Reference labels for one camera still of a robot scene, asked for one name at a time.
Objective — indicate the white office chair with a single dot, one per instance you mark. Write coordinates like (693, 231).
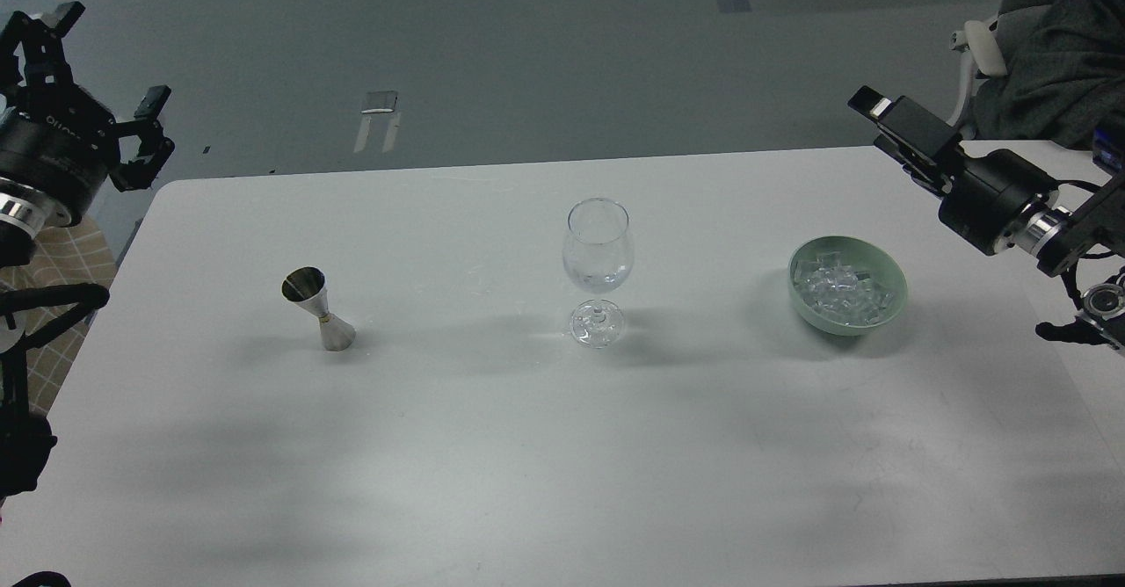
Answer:
(980, 58)

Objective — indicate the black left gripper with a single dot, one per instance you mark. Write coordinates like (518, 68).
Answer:
(59, 150)

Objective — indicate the clear wine glass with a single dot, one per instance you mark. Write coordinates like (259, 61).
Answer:
(598, 256)

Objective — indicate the clear ice cubes pile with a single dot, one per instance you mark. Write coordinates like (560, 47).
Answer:
(841, 290)

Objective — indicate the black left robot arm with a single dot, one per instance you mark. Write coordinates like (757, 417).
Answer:
(33, 318)

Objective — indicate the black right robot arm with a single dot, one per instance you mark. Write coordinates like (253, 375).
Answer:
(1059, 239)

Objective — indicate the silver floor socket plate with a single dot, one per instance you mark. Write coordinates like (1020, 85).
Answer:
(379, 102)

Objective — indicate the green bowl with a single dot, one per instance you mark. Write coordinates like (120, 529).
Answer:
(883, 264)

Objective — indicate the steel cocktail jigger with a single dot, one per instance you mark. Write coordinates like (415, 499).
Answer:
(307, 288)

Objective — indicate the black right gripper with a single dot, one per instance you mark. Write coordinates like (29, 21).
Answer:
(985, 204)

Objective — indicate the person in grey sweater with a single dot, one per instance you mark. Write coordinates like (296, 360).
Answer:
(1065, 61)

